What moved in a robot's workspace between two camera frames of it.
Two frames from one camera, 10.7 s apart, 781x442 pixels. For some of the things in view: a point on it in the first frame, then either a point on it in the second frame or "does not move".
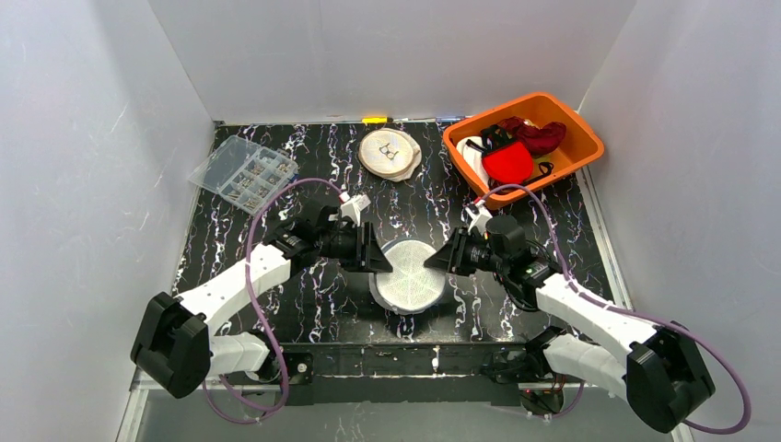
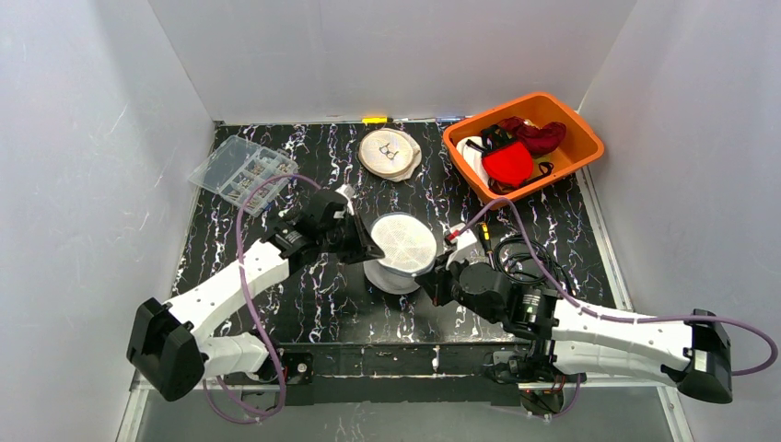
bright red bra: (508, 164) does not move
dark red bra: (538, 139) does not move
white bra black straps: (472, 150) does not move
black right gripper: (460, 251) → (440, 278)
